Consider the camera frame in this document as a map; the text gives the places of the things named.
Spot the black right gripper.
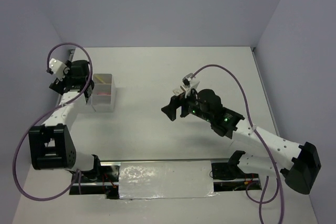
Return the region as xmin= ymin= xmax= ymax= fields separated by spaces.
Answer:
xmin=161 ymin=84 xmax=213 ymax=122

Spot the pink transparent case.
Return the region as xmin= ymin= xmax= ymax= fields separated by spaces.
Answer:
xmin=97 ymin=92 xmax=111 ymax=95

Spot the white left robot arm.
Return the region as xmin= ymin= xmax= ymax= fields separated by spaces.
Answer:
xmin=28 ymin=59 xmax=103 ymax=182

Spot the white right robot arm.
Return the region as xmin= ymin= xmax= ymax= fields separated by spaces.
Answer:
xmin=161 ymin=89 xmax=321 ymax=195

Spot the staples box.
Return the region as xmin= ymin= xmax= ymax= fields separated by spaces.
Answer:
xmin=173 ymin=88 xmax=184 ymax=95

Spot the white compartment organizer box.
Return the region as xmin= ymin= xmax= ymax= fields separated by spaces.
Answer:
xmin=91 ymin=73 xmax=117 ymax=112

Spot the silver tape panel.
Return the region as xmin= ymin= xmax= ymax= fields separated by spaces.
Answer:
xmin=119 ymin=161 xmax=215 ymax=199

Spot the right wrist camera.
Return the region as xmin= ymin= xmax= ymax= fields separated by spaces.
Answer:
xmin=180 ymin=73 xmax=200 ymax=98

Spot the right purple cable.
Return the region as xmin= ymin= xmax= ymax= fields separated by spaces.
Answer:
xmin=193 ymin=64 xmax=286 ymax=224

